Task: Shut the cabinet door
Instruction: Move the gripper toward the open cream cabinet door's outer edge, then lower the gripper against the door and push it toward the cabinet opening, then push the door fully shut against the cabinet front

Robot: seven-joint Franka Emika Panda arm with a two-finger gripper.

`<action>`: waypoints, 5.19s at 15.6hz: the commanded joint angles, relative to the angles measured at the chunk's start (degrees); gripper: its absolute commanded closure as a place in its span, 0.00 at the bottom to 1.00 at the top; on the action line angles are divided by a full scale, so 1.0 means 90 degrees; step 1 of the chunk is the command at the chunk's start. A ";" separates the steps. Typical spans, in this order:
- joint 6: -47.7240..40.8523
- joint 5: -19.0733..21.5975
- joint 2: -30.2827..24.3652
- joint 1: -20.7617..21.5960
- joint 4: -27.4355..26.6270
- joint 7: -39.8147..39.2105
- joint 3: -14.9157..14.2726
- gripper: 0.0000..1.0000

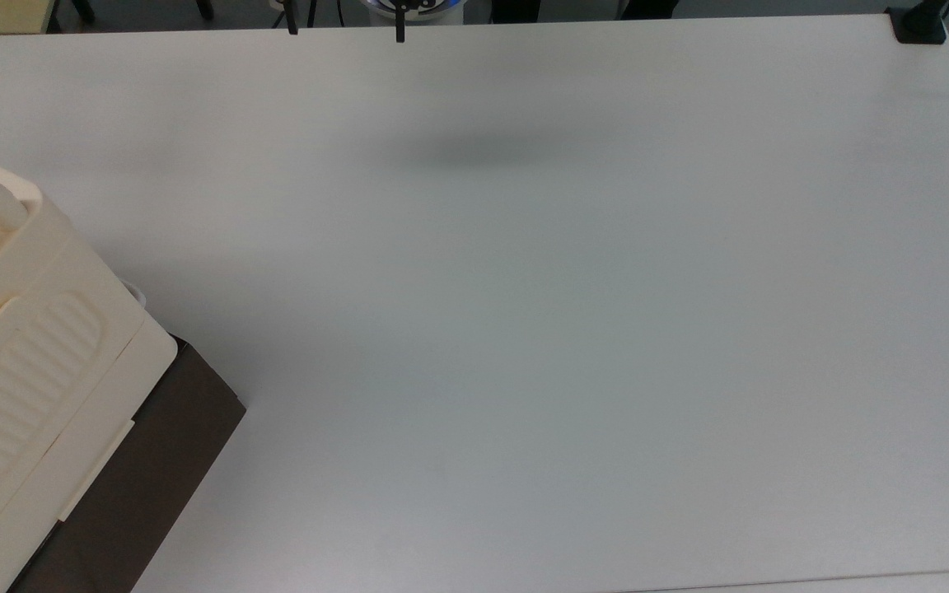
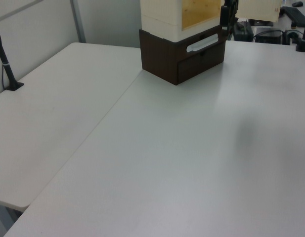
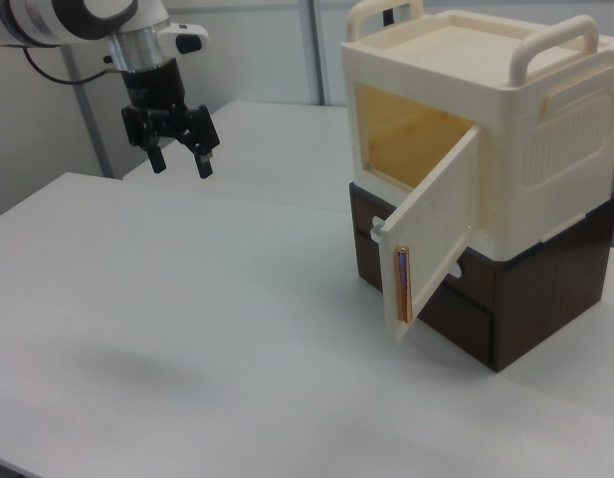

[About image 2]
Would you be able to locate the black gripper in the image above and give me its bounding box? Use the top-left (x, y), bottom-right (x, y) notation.
top-left (220, 0), bottom-right (239, 32)

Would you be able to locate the black box with green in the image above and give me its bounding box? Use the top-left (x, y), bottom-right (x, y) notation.
top-left (233, 21), bottom-right (255, 40)

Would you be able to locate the black device box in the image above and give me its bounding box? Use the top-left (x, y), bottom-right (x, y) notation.
top-left (254, 27), bottom-right (284, 45)

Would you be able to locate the black elongated pad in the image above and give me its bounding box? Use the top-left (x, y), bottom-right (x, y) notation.
top-left (281, 6), bottom-right (305, 28)

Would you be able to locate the black desk clamp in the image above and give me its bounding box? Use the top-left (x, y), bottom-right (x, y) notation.
top-left (284, 29), bottom-right (300, 45)

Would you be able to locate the dark brown drawer unit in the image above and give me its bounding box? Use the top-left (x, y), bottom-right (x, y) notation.
top-left (138, 24), bottom-right (226, 86)

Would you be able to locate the white drawer handle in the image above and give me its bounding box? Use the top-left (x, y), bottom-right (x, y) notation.
top-left (186, 34), bottom-right (221, 53)

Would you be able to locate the black clamped camera stand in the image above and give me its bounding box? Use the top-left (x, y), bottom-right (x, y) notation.
top-left (294, 13), bottom-right (305, 53)

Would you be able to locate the black camera stand pole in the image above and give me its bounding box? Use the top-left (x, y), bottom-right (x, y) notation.
top-left (0, 21), bottom-right (25, 91)

